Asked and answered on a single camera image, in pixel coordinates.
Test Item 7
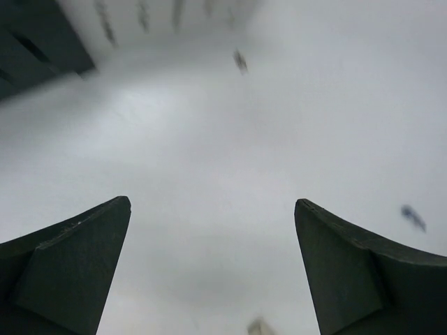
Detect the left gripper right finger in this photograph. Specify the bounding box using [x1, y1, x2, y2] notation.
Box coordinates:
[294, 199, 446, 334]

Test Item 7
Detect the black slotted container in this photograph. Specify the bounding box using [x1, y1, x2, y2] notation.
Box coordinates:
[1, 1, 95, 100]

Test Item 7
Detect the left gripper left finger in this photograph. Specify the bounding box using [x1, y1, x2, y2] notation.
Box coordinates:
[1, 195, 131, 334]

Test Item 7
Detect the white slotted container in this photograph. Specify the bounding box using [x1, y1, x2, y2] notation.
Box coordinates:
[58, 1, 260, 53]

